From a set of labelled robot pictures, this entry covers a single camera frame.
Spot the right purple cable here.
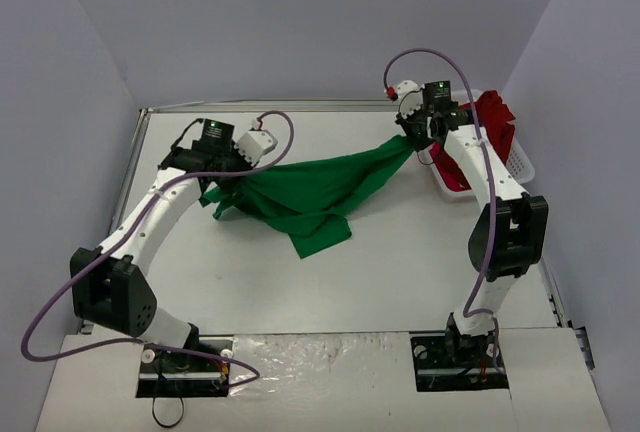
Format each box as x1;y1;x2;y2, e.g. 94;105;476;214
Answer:
383;47;506;372

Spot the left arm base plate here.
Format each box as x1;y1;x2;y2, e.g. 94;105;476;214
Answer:
136;345;231;398

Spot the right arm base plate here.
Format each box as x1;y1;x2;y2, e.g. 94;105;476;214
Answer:
410;331;509;393

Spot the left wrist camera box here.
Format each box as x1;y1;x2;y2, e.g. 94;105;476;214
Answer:
235;130;278;164

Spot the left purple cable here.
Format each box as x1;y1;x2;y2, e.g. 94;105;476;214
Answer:
20;110;294;396

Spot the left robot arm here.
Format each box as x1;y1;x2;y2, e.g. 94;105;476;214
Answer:
70;119;277;370

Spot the white plastic basket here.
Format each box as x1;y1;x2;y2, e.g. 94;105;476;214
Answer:
426;89;535;202

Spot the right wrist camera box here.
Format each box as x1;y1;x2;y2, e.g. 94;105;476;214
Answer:
386;80;421;102

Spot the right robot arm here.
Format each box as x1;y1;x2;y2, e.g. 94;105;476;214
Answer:
387;81;549;365

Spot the thin black cable loop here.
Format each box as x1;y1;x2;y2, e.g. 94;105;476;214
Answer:
151;366;186;429

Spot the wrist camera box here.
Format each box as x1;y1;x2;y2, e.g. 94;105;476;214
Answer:
386;80;421;102
235;130;278;164

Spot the red t shirt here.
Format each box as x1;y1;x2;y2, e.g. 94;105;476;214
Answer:
429;89;517;188

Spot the purple cable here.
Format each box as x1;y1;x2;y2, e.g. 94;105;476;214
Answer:
383;47;506;372
20;110;294;396

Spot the green t shirt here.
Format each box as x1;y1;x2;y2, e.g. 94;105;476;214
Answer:
200;135;413;259

